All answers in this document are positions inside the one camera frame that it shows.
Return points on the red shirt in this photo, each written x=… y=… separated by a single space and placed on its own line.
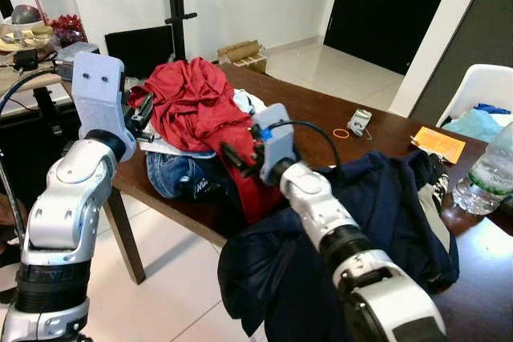
x=192 y=102

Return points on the dark navy t-shirt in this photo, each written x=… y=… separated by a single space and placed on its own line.
x=385 y=198

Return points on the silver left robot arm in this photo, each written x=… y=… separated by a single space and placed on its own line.
x=64 y=206

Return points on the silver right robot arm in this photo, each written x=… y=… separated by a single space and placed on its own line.
x=321 y=206

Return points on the blue denim jeans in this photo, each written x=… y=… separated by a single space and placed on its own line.
x=180 y=174

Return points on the black monitor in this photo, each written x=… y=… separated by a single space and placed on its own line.
x=140 y=50

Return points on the orange rubber band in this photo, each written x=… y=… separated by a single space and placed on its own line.
x=335 y=132

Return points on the grey flat device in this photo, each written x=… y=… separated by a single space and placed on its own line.
x=76 y=52

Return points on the dark brown wooden table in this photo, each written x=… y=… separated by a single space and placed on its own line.
x=337 y=102

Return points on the black tripod pole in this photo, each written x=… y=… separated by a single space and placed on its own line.
x=176 y=6

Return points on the small grey white device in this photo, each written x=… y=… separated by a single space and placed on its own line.
x=361 y=122

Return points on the beige side desk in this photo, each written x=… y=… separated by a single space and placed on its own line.
x=12 y=83

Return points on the glass jar red contents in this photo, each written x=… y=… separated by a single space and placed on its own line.
x=58 y=10

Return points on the light blue cloth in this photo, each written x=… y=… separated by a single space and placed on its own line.
x=481 y=124

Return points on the white plastic chair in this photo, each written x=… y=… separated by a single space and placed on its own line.
x=481 y=86

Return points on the grey dome lid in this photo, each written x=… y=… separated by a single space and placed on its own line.
x=24 y=15

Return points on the clear water bottle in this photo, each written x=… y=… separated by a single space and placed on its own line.
x=485 y=178

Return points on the orange paper pad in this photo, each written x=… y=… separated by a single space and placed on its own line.
x=439 y=143

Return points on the black door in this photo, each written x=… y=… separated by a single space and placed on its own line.
x=385 y=6

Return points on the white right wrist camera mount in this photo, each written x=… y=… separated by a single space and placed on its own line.
x=276 y=142

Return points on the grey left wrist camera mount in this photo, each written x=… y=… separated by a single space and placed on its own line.
x=100 y=90

